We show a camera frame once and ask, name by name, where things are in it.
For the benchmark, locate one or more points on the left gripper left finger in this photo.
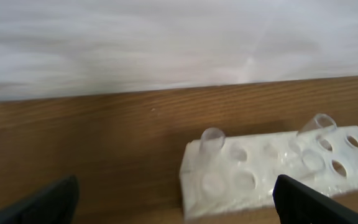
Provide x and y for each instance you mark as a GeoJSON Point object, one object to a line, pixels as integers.
{"type": "Point", "coordinates": [42, 205]}

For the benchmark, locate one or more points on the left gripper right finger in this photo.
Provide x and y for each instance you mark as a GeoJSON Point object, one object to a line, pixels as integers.
{"type": "Point", "coordinates": [303, 205]}

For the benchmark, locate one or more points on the clear test tube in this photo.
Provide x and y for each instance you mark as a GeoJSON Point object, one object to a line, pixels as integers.
{"type": "Point", "coordinates": [211, 141]}
{"type": "Point", "coordinates": [317, 126]}

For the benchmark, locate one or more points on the white test tube rack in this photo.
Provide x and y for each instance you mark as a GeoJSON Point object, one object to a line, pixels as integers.
{"type": "Point", "coordinates": [266, 165]}

